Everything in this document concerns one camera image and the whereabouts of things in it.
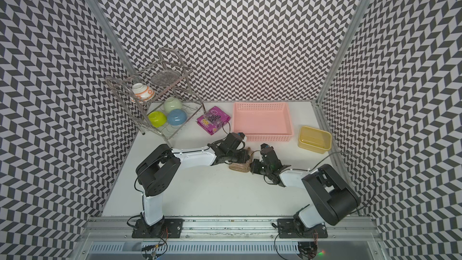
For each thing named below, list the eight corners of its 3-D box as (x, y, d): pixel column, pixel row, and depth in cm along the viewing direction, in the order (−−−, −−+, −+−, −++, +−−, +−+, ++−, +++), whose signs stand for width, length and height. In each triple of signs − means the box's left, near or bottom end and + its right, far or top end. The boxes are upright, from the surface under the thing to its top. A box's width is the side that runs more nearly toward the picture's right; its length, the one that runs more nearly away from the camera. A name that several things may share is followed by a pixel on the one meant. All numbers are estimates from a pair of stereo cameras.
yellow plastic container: (297, 147, 100) (299, 141, 96) (299, 129, 108) (301, 124, 103) (327, 155, 97) (332, 149, 93) (327, 136, 105) (331, 130, 100)
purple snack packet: (198, 124, 110) (197, 118, 106) (217, 110, 117) (216, 105, 113) (212, 136, 104) (211, 131, 100) (231, 122, 111) (231, 116, 107)
